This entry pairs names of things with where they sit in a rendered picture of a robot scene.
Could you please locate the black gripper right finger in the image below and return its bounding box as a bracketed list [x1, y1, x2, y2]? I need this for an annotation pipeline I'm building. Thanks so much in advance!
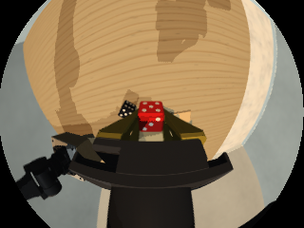
[162, 109, 206, 145]

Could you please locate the black die with white pips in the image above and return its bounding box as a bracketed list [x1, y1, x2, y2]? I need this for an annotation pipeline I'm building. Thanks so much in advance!
[118, 101, 136, 118]

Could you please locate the red die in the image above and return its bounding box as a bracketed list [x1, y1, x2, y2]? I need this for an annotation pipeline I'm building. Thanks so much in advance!
[138, 102, 164, 132]

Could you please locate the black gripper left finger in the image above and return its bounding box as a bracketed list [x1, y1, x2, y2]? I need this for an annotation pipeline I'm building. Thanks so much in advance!
[96, 109, 140, 141]

